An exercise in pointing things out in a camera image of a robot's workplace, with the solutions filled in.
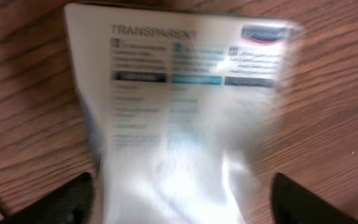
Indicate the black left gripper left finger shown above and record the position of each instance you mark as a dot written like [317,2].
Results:
[70,204]

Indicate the white Hansaplast plaster box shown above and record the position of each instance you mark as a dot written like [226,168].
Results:
[177,103]

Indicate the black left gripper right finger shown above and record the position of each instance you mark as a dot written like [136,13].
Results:
[291,203]

